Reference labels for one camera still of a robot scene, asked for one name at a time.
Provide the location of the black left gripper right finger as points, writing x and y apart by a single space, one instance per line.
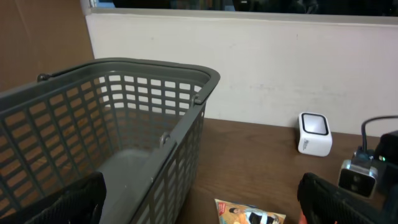
322 202

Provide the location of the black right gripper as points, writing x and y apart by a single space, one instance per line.
386 163

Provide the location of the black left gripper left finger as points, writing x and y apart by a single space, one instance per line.
79 203

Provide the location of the red chocolate bar wrapper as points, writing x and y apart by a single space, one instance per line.
302 219

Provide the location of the yellow snack bag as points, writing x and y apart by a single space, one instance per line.
236 213

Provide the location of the grey plastic basket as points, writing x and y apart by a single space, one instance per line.
138 122

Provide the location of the dark window with frame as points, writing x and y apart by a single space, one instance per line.
374 12

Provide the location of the white barcode scanner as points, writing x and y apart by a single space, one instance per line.
313 134

